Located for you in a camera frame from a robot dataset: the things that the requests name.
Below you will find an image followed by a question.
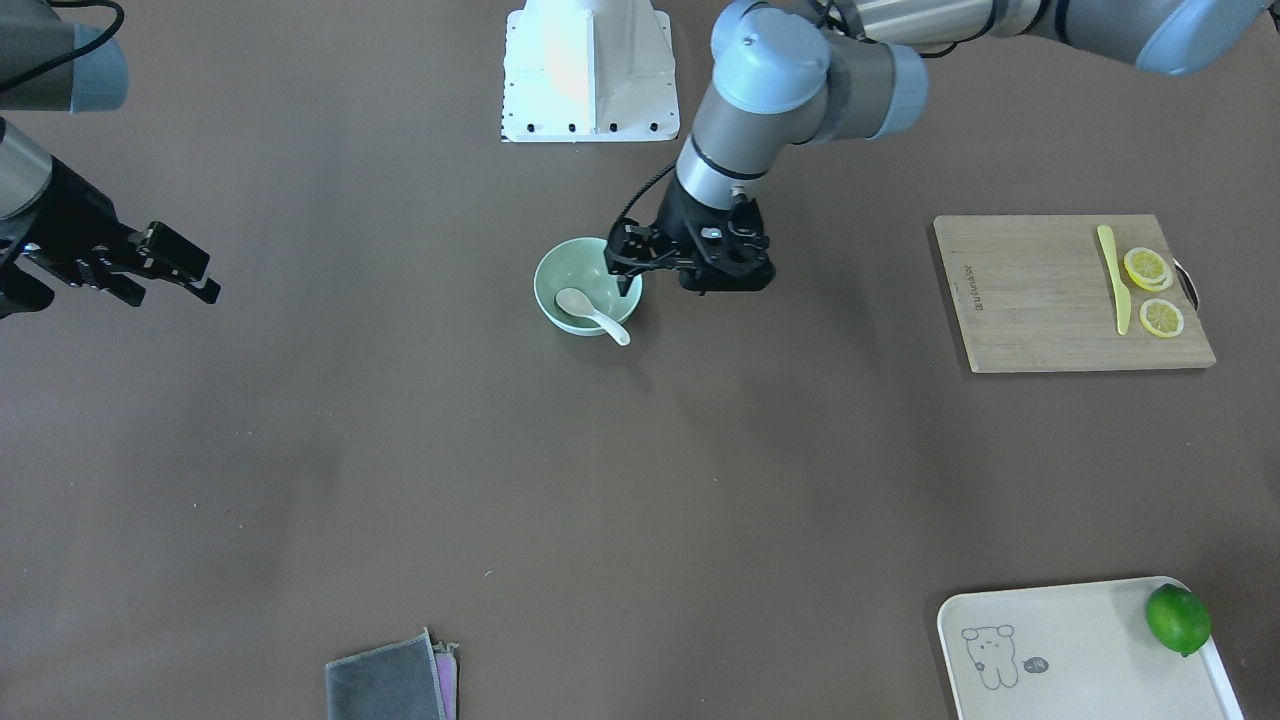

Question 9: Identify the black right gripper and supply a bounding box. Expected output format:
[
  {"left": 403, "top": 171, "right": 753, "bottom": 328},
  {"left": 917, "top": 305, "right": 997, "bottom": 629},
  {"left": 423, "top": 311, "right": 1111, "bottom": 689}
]
[{"left": 1, "top": 158, "right": 221, "bottom": 318}]

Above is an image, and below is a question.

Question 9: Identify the lemon slice lower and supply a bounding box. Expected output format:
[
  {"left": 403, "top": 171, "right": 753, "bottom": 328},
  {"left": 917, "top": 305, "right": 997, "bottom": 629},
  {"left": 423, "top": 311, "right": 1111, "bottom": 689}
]
[{"left": 1139, "top": 299, "right": 1185, "bottom": 340}]

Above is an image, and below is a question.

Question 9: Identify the yellow plastic knife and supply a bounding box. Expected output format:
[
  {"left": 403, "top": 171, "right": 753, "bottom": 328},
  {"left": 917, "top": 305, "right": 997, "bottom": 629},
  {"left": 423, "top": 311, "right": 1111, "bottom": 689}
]
[{"left": 1096, "top": 224, "right": 1132, "bottom": 336}]

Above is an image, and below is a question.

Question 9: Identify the green lime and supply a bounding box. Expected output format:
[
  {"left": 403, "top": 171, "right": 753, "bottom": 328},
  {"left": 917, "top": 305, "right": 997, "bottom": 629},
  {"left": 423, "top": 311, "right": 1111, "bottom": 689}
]
[{"left": 1144, "top": 583, "right": 1212, "bottom": 657}]

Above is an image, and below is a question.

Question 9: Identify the light green bowl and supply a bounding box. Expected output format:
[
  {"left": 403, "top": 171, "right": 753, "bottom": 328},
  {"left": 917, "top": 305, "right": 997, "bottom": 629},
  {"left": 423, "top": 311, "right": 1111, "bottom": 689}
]
[{"left": 532, "top": 237, "right": 644, "bottom": 337}]

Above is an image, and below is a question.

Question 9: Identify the bamboo cutting board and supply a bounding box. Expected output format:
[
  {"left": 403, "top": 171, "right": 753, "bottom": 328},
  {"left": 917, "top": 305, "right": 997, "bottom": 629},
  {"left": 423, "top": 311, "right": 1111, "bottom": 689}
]
[{"left": 932, "top": 214, "right": 1217, "bottom": 374}]

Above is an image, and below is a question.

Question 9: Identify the white ceramic spoon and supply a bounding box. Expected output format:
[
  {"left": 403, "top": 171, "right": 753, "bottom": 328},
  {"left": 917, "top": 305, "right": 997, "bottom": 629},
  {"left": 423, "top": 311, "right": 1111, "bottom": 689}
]
[{"left": 556, "top": 287, "right": 631, "bottom": 346}]

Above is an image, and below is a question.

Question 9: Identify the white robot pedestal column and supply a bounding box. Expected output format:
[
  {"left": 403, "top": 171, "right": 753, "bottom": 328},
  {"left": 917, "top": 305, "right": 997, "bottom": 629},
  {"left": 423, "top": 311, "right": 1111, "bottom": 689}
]
[{"left": 500, "top": 1, "right": 681, "bottom": 143}]

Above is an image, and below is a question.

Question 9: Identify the lemon slice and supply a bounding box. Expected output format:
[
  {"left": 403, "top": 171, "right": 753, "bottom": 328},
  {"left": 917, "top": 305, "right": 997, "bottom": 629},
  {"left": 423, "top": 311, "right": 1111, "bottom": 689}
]
[
  {"left": 1123, "top": 247, "right": 1174, "bottom": 293},
  {"left": 1139, "top": 299, "right": 1185, "bottom": 340}
]

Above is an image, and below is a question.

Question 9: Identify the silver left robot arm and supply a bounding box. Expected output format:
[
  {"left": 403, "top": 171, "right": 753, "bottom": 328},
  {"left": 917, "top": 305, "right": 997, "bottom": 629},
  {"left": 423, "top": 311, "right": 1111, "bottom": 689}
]
[{"left": 603, "top": 1, "right": 1277, "bottom": 295}]

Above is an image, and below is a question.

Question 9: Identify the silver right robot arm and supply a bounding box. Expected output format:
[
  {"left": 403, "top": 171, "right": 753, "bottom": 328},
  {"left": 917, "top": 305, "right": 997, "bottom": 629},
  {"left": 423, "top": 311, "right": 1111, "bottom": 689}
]
[{"left": 1, "top": 1, "right": 221, "bottom": 316}]

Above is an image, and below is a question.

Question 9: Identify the grey folded cloth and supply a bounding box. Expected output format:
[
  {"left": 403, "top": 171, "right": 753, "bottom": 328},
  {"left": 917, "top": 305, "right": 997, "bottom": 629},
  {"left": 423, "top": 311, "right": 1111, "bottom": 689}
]
[{"left": 325, "top": 628, "right": 460, "bottom": 719}]

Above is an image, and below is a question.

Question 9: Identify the lemon slice upper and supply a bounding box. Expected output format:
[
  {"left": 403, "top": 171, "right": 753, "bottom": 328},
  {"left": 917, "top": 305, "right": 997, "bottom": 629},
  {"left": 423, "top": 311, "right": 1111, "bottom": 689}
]
[{"left": 1123, "top": 247, "right": 1174, "bottom": 293}]

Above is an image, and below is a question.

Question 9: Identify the cream serving tray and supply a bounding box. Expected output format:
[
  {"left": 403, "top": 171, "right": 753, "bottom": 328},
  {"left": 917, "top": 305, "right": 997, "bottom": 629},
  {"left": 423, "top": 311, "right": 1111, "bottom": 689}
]
[{"left": 936, "top": 577, "right": 1243, "bottom": 719}]

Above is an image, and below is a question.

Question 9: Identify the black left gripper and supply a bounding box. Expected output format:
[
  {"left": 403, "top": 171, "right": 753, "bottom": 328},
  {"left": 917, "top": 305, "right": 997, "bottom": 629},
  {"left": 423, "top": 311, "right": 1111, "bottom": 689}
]
[{"left": 604, "top": 181, "right": 777, "bottom": 299}]

